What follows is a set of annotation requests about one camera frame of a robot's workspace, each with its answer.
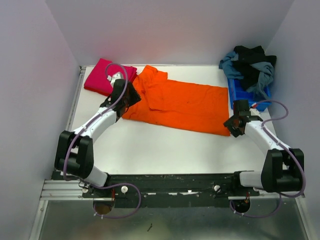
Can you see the folded red t-shirt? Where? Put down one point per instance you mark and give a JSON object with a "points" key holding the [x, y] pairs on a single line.
{"points": [[97, 82]]}

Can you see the grey-blue crumpled t-shirt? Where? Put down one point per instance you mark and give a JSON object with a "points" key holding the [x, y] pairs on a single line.
{"points": [[226, 64]]}

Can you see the orange t-shirt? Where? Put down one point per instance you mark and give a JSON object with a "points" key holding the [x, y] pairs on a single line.
{"points": [[180, 105]]}

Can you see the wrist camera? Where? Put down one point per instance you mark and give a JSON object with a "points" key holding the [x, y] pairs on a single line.
{"points": [[254, 111], [112, 79]]}

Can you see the black crumpled t-shirt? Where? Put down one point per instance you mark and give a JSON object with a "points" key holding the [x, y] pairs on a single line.
{"points": [[255, 66]]}

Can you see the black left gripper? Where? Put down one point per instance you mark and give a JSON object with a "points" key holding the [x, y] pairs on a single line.
{"points": [[135, 96]]}

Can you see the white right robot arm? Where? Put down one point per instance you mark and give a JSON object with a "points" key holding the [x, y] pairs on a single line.
{"points": [[283, 168]]}

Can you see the folded pink t-shirt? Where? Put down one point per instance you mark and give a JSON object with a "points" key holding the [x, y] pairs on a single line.
{"points": [[108, 67]]}

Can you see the blue plastic bin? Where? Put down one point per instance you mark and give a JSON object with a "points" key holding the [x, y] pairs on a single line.
{"points": [[236, 92]]}

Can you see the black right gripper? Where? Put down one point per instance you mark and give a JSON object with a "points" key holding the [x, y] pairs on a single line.
{"points": [[229, 123]]}

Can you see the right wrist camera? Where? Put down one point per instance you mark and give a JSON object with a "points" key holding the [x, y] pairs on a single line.
{"points": [[254, 111]]}

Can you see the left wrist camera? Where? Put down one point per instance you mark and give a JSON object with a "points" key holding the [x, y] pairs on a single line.
{"points": [[112, 79]]}

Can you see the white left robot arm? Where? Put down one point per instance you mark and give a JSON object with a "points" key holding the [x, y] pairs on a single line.
{"points": [[75, 149]]}

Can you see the aluminium frame rail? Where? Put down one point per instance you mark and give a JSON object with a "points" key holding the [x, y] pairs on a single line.
{"points": [[59, 190]]}

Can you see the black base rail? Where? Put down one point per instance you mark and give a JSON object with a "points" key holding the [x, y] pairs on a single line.
{"points": [[126, 193]]}

